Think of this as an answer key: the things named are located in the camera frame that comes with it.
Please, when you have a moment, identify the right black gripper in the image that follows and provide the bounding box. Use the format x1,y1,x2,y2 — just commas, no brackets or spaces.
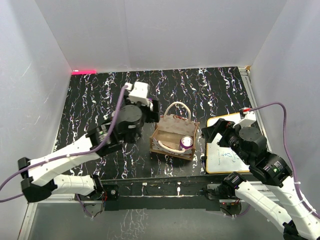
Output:
201,118,251,164

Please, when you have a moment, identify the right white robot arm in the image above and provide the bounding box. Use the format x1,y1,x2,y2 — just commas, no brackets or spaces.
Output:
201,118,320,240

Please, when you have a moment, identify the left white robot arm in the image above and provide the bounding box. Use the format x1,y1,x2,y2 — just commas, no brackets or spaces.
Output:
18,96,160,203

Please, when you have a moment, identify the purple Fanta can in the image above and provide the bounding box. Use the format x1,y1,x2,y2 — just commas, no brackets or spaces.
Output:
179,135,194,150

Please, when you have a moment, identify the white whiteboard yellow rim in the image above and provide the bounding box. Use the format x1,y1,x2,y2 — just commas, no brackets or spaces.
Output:
205,112,253,175

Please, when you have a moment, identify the pink tape strip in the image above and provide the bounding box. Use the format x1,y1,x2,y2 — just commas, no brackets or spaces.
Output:
72,70,97,75

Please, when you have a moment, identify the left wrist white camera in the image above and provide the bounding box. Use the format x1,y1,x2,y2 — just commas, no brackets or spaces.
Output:
125,81,150,105

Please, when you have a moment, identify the wrist white camera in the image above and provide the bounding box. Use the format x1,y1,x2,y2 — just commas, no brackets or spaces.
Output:
233,107,257,129
125,81,150,105

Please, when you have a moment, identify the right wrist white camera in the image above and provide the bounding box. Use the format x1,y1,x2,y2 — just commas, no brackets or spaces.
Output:
233,107,257,129

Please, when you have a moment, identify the aluminium frame rail right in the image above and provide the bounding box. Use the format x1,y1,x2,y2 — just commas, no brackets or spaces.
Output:
238,67,272,153

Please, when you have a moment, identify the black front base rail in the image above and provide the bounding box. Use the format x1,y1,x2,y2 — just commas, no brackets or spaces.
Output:
74,177,242,212

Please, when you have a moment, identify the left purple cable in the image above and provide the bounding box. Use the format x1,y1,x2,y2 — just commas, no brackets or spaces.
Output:
0,84,131,221

